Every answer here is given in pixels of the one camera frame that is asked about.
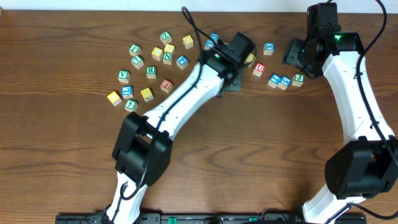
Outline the blue block top pair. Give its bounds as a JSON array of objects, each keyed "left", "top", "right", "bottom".
[{"left": 210, "top": 33, "right": 219, "bottom": 44}]

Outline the green J block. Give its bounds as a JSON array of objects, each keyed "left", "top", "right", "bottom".
[{"left": 292, "top": 73, "right": 305, "bottom": 86}]

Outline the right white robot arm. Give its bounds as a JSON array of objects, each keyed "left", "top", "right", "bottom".
[{"left": 282, "top": 1, "right": 397, "bottom": 223}]

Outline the blue L block left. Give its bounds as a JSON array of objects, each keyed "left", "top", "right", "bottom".
[{"left": 121, "top": 86, "right": 134, "bottom": 99}]

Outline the red E block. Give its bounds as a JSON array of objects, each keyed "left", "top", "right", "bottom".
[{"left": 160, "top": 79, "right": 173, "bottom": 93}]

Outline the blue block pair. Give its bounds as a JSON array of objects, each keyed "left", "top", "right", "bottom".
[
  {"left": 210, "top": 33, "right": 219, "bottom": 44},
  {"left": 205, "top": 40, "right": 214, "bottom": 50}
]

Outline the green 7 block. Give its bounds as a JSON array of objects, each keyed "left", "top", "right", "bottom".
[{"left": 131, "top": 55, "right": 144, "bottom": 69}]

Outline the green R block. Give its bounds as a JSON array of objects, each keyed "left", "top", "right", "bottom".
[{"left": 146, "top": 66, "right": 157, "bottom": 79}]

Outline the yellow block upper right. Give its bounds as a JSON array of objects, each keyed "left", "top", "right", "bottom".
[{"left": 244, "top": 53, "right": 256, "bottom": 67}]

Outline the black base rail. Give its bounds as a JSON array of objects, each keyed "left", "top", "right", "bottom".
[{"left": 55, "top": 212, "right": 367, "bottom": 224}]

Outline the yellow block top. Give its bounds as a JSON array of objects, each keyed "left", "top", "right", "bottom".
[{"left": 182, "top": 35, "right": 194, "bottom": 49}]

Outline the green 4 block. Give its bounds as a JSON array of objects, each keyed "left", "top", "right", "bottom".
[{"left": 124, "top": 100, "right": 137, "bottom": 112}]

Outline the green N block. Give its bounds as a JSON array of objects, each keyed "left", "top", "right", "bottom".
[{"left": 162, "top": 52, "right": 173, "bottom": 65}]

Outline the green V block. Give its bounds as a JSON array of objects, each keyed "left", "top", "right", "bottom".
[{"left": 118, "top": 70, "right": 130, "bottom": 83}]

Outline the blue P block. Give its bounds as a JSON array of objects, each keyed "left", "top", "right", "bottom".
[{"left": 176, "top": 55, "right": 188, "bottom": 70}]

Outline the yellow block lower left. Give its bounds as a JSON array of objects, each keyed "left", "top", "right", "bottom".
[{"left": 140, "top": 87, "right": 154, "bottom": 102}]

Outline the red U block right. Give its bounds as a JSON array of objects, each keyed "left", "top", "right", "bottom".
[{"left": 252, "top": 62, "right": 266, "bottom": 77}]

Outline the yellow block far left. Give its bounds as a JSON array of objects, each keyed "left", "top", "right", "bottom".
[{"left": 107, "top": 91, "right": 122, "bottom": 106}]

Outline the blue X block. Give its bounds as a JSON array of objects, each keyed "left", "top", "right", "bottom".
[{"left": 263, "top": 42, "right": 275, "bottom": 55}]

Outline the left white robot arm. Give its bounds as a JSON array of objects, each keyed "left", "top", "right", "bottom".
[{"left": 103, "top": 32, "right": 256, "bottom": 223}]

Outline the yellow block upper near N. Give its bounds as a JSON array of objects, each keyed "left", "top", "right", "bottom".
[{"left": 164, "top": 44, "right": 175, "bottom": 54}]

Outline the yellow block n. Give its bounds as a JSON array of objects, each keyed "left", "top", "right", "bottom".
[
  {"left": 164, "top": 44, "right": 175, "bottom": 54},
  {"left": 151, "top": 47, "right": 164, "bottom": 61}
]

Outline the blue block lower pair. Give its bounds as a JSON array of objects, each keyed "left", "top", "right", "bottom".
[{"left": 205, "top": 40, "right": 214, "bottom": 50}]

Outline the green Z block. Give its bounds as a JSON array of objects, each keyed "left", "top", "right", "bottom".
[{"left": 160, "top": 31, "right": 172, "bottom": 45}]

